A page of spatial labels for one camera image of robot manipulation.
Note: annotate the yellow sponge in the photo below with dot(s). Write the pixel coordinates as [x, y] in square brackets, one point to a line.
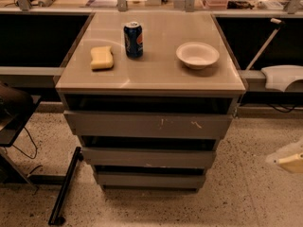
[102, 58]

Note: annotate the blue pepsi can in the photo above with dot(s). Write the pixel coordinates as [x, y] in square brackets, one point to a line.
[133, 38]

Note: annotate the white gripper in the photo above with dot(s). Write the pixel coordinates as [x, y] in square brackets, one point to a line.
[292, 163]

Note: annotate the dark chair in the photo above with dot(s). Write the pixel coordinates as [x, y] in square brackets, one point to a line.
[16, 108]

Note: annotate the grey drawer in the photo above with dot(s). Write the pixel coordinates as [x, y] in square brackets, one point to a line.
[149, 125]
[148, 157]
[147, 180]

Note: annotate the grey bottom drawer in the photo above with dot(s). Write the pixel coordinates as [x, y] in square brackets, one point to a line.
[147, 180]

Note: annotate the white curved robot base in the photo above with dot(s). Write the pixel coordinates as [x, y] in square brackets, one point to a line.
[280, 77]

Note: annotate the white bowl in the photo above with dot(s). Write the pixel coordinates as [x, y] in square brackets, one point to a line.
[197, 56]

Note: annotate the grey top drawer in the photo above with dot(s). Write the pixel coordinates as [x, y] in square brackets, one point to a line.
[149, 125]

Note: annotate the black metal floor bar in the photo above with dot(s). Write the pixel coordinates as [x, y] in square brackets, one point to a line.
[56, 219]

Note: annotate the white stick with tip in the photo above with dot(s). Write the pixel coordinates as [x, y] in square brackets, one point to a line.
[279, 24]

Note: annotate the grey drawer cabinet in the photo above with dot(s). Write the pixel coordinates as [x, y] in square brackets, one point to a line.
[158, 82]

